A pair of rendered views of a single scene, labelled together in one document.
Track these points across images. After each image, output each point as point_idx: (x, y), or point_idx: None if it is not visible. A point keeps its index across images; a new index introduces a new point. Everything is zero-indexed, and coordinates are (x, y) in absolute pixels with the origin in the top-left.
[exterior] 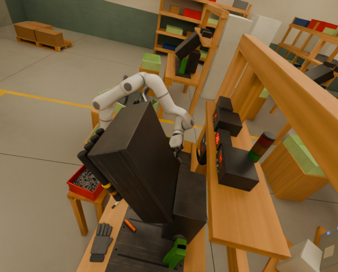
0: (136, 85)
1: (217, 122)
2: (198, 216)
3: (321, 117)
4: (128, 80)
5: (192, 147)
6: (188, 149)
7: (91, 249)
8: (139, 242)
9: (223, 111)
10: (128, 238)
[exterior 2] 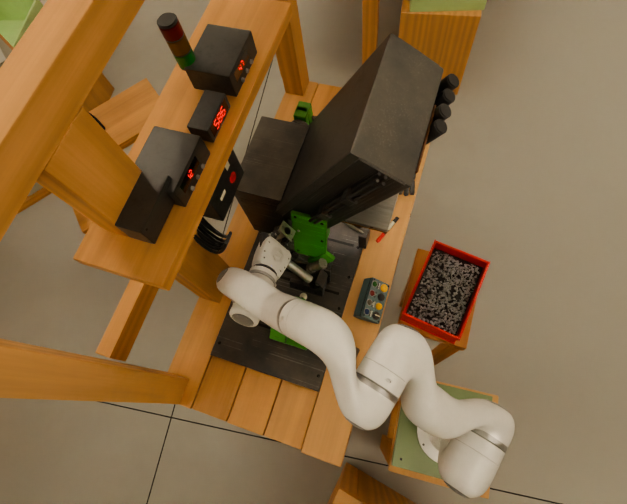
0: (382, 331)
1: (201, 143)
2: (271, 122)
3: None
4: (408, 332)
5: (197, 384)
6: (211, 374)
7: None
8: None
9: (170, 168)
10: None
